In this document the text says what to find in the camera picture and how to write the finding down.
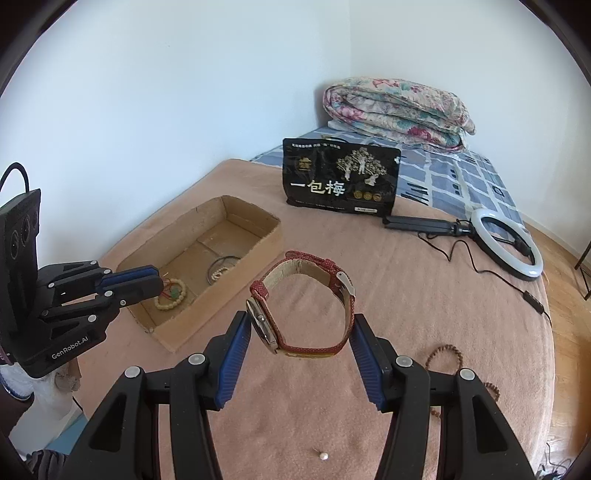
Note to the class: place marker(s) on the cardboard box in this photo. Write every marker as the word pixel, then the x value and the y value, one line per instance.
pixel 240 244

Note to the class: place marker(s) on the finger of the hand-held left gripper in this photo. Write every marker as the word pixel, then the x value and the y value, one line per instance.
pixel 134 297
pixel 129 276

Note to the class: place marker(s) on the black metal stand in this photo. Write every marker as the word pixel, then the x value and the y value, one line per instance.
pixel 584 272

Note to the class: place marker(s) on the small loose pearl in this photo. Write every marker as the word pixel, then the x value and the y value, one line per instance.
pixel 322 456

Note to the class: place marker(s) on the folded floral quilt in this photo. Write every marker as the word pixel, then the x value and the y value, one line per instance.
pixel 397 106

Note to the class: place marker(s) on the pink blanket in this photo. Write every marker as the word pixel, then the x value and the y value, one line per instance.
pixel 415 286

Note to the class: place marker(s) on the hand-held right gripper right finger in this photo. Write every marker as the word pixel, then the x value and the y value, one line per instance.
pixel 369 360

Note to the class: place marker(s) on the black bangle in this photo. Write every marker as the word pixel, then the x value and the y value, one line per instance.
pixel 211 270

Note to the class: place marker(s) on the black folded tripod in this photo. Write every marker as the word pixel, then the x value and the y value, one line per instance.
pixel 420 225

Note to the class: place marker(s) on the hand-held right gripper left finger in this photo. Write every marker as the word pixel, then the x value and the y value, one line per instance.
pixel 233 364

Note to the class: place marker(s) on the black snack packet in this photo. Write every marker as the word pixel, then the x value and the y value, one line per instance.
pixel 337 184

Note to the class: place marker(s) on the blue grey patterned bed sheet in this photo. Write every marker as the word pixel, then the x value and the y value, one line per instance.
pixel 452 175

